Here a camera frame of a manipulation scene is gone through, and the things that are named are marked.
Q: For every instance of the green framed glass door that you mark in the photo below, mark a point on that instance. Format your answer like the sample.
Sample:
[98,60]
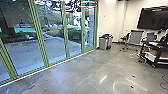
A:
[89,30]

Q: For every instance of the grey indoor trash bin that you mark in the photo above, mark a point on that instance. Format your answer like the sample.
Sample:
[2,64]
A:
[104,42]

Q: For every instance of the green lid indoor bin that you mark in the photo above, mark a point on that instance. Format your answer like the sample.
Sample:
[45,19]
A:
[110,38]

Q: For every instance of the outdoor green shrub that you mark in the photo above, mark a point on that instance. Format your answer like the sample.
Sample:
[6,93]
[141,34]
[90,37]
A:
[16,36]
[71,33]

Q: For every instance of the white garden statue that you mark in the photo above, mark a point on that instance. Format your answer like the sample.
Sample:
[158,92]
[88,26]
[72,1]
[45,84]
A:
[87,24]

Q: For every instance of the black wheeled cart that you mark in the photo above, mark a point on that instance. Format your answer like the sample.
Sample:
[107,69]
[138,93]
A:
[144,55]

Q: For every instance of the cardboard box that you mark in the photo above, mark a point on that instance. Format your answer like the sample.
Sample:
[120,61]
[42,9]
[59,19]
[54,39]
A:
[155,52]

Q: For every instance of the white wall switch plate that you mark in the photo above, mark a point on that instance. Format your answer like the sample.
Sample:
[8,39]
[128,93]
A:
[104,15]

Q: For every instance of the black wall television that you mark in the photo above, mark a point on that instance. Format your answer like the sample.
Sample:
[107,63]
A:
[154,17]

